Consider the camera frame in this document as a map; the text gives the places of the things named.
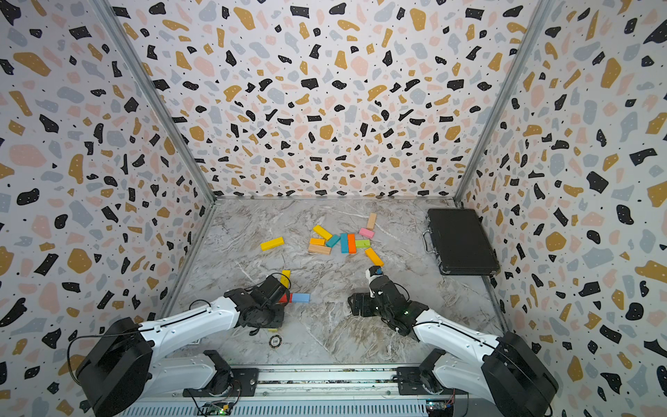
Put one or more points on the light blue block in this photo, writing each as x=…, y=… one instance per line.
x=300, y=298

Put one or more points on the red block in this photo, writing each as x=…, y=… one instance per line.
x=285, y=298

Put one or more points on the orange-yellow block right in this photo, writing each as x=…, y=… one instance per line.
x=373, y=257

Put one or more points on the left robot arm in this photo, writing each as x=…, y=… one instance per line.
x=131, y=361

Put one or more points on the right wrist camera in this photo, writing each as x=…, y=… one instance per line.
x=373, y=273

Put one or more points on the tan wooden block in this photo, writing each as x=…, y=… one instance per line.
x=321, y=250

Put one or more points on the aluminium front rail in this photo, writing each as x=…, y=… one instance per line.
x=323, y=383

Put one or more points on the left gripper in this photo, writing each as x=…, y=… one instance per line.
x=279, y=321

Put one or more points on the tan block upper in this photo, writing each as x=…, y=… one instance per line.
x=371, y=221

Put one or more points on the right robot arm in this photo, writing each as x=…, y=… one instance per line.
x=501, y=369

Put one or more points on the orange block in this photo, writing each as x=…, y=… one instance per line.
x=351, y=244

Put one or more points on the circuit board with leds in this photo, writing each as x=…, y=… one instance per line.
x=217, y=409

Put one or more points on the teal block tilted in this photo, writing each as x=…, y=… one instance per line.
x=333, y=241

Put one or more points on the pink block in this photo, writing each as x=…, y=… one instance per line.
x=366, y=233

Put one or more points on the teal block upright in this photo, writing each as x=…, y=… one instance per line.
x=344, y=243

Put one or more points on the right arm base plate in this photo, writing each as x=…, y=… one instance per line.
x=421, y=381

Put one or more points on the black briefcase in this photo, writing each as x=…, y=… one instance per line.
x=459, y=242

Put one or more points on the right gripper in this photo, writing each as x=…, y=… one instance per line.
x=365, y=298

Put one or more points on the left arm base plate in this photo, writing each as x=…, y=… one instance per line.
x=237, y=382

